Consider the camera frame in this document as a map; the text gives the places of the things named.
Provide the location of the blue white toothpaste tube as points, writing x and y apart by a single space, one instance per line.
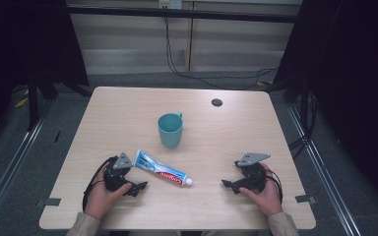
159 168

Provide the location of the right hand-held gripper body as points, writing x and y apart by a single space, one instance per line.
255 177

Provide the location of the person's left hand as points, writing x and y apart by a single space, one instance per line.
100 198

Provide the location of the person's right hand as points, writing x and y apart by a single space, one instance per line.
270 196

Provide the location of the teal plastic cup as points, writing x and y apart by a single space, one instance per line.
170 132

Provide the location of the white wall power outlet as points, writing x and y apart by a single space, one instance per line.
170 4

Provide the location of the small black floor tape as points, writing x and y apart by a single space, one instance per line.
57 136

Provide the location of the black metal stand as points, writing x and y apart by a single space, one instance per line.
32 105

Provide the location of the yellow floor tape piece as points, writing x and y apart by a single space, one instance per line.
21 102

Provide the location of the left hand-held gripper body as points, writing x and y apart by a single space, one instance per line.
116 175

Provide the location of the black horizontal bar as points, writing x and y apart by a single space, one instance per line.
210 14

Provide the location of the metal floor rail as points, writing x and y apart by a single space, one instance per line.
325 183
10 167

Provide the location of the black curtain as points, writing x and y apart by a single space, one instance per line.
19 49
354 82

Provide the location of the round dark table grommet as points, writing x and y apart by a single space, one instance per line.
217 102

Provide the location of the grey tape strip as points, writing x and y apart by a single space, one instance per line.
52 202
305 199

